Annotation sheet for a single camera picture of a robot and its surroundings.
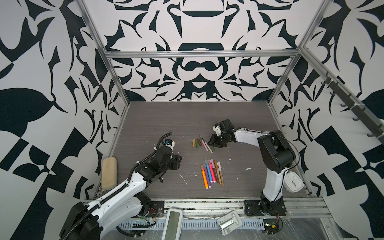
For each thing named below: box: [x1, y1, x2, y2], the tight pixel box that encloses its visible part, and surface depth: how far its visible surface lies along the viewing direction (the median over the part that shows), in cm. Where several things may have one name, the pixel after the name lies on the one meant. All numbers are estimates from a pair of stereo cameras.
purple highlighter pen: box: [203, 163, 212, 189], surface depth 85 cm
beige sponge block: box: [101, 157, 118, 191], surface depth 85 cm
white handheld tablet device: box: [162, 207, 183, 240], surface depth 68 cm
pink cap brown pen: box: [210, 159, 218, 183], surface depth 89 cm
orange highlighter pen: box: [200, 164, 209, 190], surface depth 85 cm
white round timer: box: [283, 171, 304, 193], surface depth 81 cm
